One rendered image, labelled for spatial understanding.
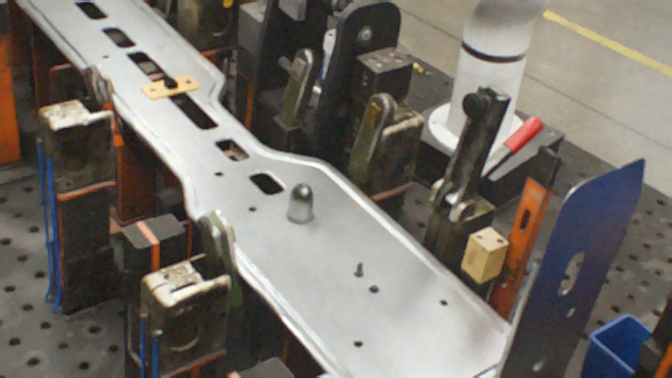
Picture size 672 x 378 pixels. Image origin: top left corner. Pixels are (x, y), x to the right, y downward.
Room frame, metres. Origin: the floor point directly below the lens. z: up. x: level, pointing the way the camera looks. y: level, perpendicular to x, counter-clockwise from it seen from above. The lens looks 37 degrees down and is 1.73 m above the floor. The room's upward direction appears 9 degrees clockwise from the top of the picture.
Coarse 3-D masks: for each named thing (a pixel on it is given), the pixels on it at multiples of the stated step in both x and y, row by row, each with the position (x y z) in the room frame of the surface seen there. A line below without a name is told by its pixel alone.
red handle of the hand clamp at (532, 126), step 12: (528, 120) 0.97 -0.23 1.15; (540, 120) 0.97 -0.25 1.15; (516, 132) 0.96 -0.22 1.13; (528, 132) 0.96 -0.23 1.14; (504, 144) 0.95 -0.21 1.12; (516, 144) 0.94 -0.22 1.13; (492, 156) 0.94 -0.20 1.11; (504, 156) 0.93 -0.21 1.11; (492, 168) 0.92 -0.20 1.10; (480, 180) 0.91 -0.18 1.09; (456, 192) 0.90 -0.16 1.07
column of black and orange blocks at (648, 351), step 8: (664, 312) 0.68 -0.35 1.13; (664, 320) 0.68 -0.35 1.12; (656, 328) 0.68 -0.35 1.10; (664, 328) 0.67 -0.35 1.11; (656, 336) 0.67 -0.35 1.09; (664, 336) 0.67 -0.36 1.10; (648, 344) 0.68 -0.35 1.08; (656, 344) 0.68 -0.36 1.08; (664, 344) 0.67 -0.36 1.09; (640, 352) 0.68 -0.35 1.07; (648, 352) 0.67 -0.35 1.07; (656, 352) 0.67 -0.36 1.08; (664, 352) 0.67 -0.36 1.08; (640, 360) 0.68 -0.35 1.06; (648, 360) 0.67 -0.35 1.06; (656, 360) 0.67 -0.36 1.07; (664, 360) 0.66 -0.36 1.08; (640, 368) 0.68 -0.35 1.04; (648, 368) 0.67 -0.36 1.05; (656, 368) 0.66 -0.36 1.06; (664, 368) 0.66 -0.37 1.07; (640, 376) 0.67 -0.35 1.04; (648, 376) 0.67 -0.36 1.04; (656, 376) 0.66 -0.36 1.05; (664, 376) 0.66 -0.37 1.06
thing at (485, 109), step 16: (480, 96) 0.89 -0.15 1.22; (496, 96) 0.91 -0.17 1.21; (464, 112) 0.88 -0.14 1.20; (480, 112) 0.88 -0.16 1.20; (496, 112) 0.89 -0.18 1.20; (464, 128) 0.91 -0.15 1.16; (480, 128) 0.90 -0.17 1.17; (496, 128) 0.89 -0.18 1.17; (464, 144) 0.91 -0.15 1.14; (480, 144) 0.89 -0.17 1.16; (464, 160) 0.90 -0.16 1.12; (480, 160) 0.89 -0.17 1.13; (448, 176) 0.90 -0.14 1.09; (464, 176) 0.89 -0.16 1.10; (480, 176) 0.89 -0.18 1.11; (464, 192) 0.88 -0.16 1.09
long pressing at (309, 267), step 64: (64, 0) 1.37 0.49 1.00; (128, 0) 1.40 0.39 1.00; (128, 64) 1.20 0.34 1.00; (192, 64) 1.23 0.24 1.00; (192, 128) 1.05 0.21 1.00; (192, 192) 0.91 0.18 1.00; (256, 192) 0.93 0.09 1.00; (320, 192) 0.95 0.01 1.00; (256, 256) 0.80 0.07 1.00; (320, 256) 0.82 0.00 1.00; (384, 256) 0.84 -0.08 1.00; (320, 320) 0.71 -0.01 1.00; (384, 320) 0.73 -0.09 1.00; (448, 320) 0.75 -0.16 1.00
